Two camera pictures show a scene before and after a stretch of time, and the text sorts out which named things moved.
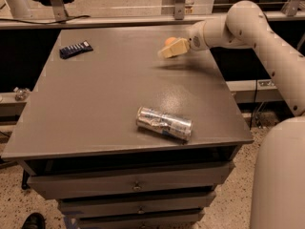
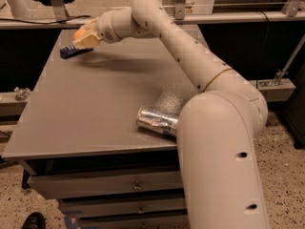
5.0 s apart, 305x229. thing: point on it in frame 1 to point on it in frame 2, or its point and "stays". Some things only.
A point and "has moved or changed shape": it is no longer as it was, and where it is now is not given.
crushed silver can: [166, 123] stays
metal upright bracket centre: [179, 2] stays
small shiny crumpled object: [21, 93] stays
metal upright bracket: [56, 0] stays
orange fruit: [170, 40] has moved or changed shape
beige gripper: [194, 40] to [105, 29]
